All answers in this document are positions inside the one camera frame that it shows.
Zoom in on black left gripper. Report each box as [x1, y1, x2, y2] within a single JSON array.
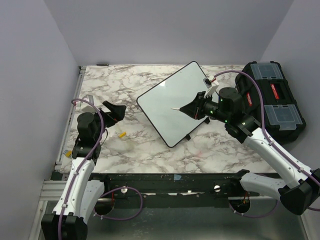
[[88, 101, 126, 142]]

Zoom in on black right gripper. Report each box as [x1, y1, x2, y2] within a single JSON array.
[[180, 91, 230, 123]]

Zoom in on yellow marker cap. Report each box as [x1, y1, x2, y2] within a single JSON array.
[[119, 132, 127, 138]]

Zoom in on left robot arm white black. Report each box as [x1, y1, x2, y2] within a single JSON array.
[[41, 99, 126, 240]]

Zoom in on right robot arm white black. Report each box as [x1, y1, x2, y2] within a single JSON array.
[[178, 87, 320, 215]]

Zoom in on small yellow grey block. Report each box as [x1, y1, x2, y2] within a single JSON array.
[[63, 150, 72, 158]]

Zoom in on black toolbox clear lids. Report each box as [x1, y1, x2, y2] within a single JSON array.
[[235, 61, 306, 145]]

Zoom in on white tablet whiteboard black frame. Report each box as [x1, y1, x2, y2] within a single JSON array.
[[136, 61, 210, 148]]

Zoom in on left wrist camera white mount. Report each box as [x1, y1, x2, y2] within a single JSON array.
[[80, 94, 95, 113]]

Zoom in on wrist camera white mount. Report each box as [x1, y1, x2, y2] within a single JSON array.
[[80, 94, 95, 113], [203, 75, 219, 98]]

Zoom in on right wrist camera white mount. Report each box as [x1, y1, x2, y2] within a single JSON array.
[[203, 75, 219, 98]]

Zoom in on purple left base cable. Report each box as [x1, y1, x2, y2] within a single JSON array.
[[92, 187, 144, 222]]

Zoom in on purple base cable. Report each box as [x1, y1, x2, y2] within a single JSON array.
[[92, 187, 144, 222], [228, 198, 281, 219]]

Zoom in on black mounting rail base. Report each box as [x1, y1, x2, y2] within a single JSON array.
[[90, 173, 260, 213]]

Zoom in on aluminium frame extrusion left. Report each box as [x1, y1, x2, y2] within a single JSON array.
[[28, 66, 87, 240]]

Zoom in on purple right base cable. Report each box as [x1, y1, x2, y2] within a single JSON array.
[[228, 198, 281, 219]]

